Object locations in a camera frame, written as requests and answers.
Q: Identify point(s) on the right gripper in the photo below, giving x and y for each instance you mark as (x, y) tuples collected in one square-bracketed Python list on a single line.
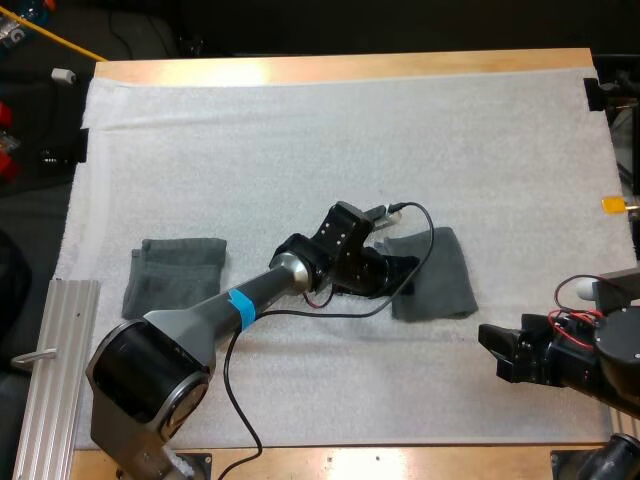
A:
[(560, 350)]

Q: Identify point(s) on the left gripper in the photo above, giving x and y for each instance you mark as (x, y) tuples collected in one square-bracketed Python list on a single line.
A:
[(372, 272)]

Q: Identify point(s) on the grey-green towel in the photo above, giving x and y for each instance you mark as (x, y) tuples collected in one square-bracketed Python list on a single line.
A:
[(440, 280), (175, 277)]

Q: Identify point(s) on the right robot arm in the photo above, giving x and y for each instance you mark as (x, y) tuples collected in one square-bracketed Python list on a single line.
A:
[(622, 360)]

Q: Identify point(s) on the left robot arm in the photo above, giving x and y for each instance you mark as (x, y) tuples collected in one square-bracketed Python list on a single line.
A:
[(200, 320)]

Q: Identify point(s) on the folded grey-green towel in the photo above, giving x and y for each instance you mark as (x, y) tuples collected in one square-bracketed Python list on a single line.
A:
[(175, 277)]

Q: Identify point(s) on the orange clip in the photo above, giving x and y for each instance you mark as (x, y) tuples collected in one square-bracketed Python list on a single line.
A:
[(614, 205)]

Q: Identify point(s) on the dark clamp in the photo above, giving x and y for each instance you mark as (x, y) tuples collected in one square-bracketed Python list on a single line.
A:
[(595, 95)]

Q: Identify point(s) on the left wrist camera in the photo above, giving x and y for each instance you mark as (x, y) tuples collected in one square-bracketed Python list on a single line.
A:
[(386, 215)]

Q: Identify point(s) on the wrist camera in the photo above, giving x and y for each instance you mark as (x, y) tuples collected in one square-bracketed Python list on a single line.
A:
[(386, 215), (617, 292)]

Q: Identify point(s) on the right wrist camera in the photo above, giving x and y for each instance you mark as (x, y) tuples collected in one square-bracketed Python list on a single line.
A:
[(617, 292)]

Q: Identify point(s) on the ribbed aluminium rail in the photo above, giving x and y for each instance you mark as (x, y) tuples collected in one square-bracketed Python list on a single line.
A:
[(55, 380)]

